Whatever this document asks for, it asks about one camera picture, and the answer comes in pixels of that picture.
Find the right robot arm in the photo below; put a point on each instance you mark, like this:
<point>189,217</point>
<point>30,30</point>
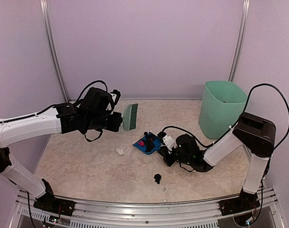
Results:
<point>255,133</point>

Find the black paper scrap large lower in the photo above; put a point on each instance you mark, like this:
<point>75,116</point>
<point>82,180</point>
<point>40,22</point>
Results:
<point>157,178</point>

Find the aluminium front rail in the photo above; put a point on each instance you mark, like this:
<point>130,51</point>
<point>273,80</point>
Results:
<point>209,213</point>

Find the green hand brush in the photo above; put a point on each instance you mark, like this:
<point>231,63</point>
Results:
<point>130,117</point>

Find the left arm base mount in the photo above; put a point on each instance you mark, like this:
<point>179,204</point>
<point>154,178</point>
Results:
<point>55,205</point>

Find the blue plastic dustpan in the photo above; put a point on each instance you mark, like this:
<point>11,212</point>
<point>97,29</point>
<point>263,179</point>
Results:
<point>157,143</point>

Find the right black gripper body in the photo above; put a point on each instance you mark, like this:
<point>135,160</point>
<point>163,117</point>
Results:
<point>169,161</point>

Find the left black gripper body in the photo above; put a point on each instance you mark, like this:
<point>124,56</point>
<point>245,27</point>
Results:
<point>114,126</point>

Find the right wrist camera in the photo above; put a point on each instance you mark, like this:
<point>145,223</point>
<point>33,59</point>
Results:
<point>167,140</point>

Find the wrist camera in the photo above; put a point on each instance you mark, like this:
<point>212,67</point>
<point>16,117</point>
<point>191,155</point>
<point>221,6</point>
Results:
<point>115,96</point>
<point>167,140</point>

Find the white paper scrap by dustpan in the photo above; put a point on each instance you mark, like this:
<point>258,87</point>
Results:
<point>120,151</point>

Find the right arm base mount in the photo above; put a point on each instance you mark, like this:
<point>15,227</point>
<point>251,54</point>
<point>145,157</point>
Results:
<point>239,204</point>

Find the left aluminium frame post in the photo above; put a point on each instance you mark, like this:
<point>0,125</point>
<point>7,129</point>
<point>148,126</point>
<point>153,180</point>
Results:
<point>52,49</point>

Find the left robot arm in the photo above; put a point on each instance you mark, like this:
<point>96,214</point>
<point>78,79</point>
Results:
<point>93,112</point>

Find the green plastic waste bin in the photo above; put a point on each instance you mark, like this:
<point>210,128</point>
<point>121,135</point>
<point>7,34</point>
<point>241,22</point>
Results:
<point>222,103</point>

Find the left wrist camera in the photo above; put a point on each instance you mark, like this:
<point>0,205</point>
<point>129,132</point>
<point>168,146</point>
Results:
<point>115,96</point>

